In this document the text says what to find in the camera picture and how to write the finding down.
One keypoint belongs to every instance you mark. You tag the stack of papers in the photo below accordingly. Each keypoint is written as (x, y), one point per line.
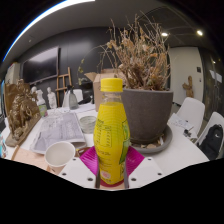
(180, 122)

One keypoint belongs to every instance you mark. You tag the clear bottle with green label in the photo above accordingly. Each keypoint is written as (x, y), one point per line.
(42, 108)

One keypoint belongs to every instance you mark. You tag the small white plaster figure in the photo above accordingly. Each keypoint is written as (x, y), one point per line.
(51, 98)

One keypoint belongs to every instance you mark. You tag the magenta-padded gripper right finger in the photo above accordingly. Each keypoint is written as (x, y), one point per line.
(146, 171)

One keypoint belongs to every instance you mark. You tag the black backpack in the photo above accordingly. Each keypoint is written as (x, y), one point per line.
(211, 141)

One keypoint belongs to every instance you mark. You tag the yellow drink bottle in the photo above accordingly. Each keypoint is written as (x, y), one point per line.
(111, 133)

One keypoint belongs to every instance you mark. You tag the wooden easel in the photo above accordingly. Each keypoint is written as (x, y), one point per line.
(63, 86)

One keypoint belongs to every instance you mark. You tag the round ceiling spotlight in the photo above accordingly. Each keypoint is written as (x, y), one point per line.
(199, 32)
(164, 34)

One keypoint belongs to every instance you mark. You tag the brown relief sculpture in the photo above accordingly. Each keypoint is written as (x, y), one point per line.
(21, 115)

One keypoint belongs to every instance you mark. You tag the long ceiling light strip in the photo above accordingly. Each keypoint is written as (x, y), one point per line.
(40, 18)

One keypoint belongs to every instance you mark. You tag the open cardboard box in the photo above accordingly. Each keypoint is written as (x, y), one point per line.
(97, 96)

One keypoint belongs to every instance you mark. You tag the patterned ceramic mug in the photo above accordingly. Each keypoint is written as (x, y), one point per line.
(60, 155)

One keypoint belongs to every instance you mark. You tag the white cabinet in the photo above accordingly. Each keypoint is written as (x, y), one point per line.
(11, 73)

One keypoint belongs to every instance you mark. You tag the dark spray bottle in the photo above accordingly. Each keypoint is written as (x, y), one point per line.
(73, 100)

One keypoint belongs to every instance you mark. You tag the black wall screen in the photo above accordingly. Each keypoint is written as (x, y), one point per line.
(40, 65)

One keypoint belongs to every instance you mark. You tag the white chair with papers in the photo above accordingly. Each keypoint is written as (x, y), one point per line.
(191, 108)

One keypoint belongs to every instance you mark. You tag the grey pot with dried plant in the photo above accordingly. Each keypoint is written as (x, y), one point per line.
(146, 113)

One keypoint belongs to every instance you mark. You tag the small round white bowl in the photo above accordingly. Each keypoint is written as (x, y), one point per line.
(88, 124)

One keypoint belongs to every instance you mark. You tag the wooden carved figure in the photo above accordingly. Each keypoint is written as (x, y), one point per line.
(188, 86)

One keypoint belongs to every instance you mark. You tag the white plaster bust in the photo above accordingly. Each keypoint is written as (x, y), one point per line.
(33, 90)

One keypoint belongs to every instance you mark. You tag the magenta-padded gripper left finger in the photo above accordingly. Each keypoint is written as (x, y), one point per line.
(77, 171)

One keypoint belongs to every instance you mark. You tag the grey plant saucer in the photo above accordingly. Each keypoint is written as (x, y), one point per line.
(166, 141)

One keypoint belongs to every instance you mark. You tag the white chair with backpack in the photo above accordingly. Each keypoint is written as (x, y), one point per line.
(218, 118)

